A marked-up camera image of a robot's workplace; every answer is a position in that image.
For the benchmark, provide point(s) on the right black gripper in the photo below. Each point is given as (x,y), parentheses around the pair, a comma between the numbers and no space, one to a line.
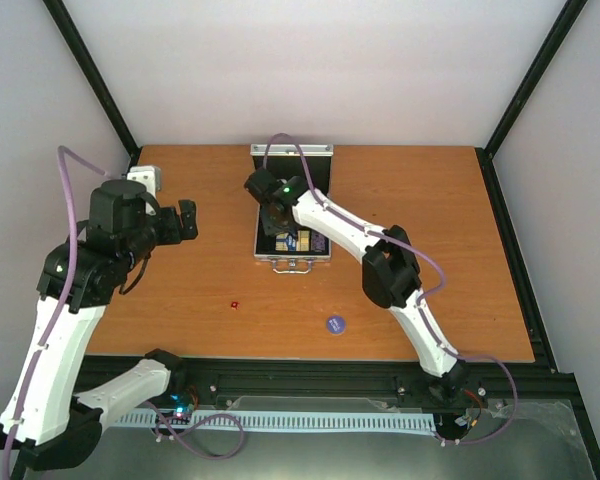
(270,228)

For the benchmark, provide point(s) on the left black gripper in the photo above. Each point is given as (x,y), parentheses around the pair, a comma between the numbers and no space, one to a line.
(175,230)

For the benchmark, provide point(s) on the blue playing card box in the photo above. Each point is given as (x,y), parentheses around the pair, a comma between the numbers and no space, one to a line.
(286,242)

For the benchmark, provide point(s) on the aluminium poker case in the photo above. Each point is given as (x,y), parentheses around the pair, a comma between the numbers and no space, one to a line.
(281,175)

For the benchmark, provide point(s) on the purple poker chip stack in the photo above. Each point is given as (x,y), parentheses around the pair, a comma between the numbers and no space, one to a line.
(318,242)

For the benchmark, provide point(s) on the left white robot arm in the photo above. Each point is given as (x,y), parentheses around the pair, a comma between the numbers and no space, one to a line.
(46,425)

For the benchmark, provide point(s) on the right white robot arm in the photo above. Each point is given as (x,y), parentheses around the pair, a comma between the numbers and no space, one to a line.
(390,275)

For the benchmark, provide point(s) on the purple dealer button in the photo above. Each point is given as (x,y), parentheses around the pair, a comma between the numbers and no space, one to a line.
(336,324)

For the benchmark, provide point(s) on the electronics board with led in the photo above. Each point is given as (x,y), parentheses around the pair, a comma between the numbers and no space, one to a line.
(185,405)

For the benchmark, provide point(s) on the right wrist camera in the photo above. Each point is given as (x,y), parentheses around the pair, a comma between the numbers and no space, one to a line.
(262,184)

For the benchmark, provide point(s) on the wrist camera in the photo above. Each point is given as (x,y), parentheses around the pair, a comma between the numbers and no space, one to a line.
(148,175)
(262,184)

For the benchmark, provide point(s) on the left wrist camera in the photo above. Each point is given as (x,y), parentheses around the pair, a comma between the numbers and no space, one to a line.
(148,175)

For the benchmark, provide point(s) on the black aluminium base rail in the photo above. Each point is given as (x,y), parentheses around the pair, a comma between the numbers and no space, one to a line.
(214,382)

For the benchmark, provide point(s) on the left black frame post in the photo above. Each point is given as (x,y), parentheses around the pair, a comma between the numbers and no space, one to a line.
(67,28)

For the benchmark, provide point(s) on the black frame post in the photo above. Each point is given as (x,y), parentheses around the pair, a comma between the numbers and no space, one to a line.
(548,49)
(67,28)

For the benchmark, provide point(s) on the light blue cable duct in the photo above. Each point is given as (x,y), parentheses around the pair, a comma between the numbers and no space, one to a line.
(304,422)

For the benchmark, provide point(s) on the right black frame post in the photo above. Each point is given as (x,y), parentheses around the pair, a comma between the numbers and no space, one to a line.
(548,49)

